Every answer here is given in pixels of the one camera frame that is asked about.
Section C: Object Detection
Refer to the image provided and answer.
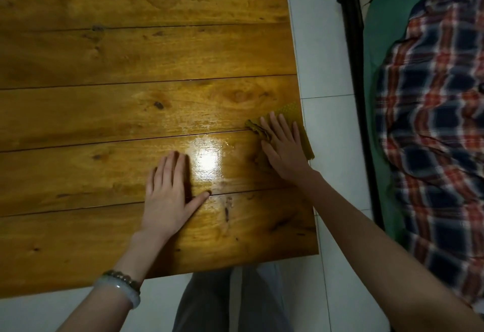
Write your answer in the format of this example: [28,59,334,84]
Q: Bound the person's right hand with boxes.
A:
[259,111,318,184]

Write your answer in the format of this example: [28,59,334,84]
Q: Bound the person's left hand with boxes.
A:
[140,150,211,242]

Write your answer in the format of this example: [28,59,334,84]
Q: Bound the yellow cloth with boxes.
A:
[245,102,315,173]

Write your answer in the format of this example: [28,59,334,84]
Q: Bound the person's right forearm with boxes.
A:
[296,171,484,332]

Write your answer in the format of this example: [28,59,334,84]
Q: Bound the person's left forearm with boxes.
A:
[56,229,171,332]

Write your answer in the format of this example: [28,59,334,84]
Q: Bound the person's grey trousers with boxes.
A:
[172,263,295,332]

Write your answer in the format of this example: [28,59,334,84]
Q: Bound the pale jade bangle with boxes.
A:
[93,275,141,310]

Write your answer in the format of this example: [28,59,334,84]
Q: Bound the cream sofa with green cover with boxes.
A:
[332,0,484,332]

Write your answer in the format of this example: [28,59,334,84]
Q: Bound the wooden table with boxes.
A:
[0,0,319,298]

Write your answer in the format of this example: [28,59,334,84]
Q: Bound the plaid blanket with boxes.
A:
[374,0,484,306]

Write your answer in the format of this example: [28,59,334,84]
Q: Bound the green sofa cover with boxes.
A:
[362,0,447,247]

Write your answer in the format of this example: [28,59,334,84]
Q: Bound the brown beaded bracelet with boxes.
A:
[102,269,141,295]

